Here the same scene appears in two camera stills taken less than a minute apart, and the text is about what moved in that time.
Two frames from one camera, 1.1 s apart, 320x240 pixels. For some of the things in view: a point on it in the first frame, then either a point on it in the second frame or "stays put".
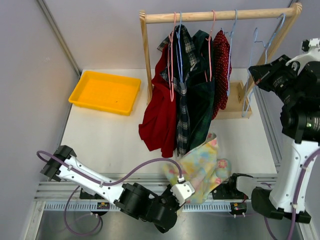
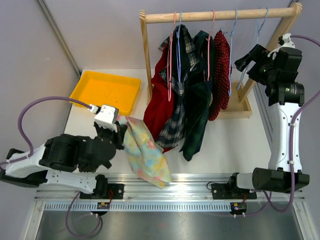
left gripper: [168, 191] -> [121, 129]
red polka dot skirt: [222, 72] stays put
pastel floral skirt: [201, 167] -> [146, 157]
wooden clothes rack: [235, 104] stays put
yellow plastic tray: [107, 92] stays put
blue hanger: [250, 61] -> [245, 70]
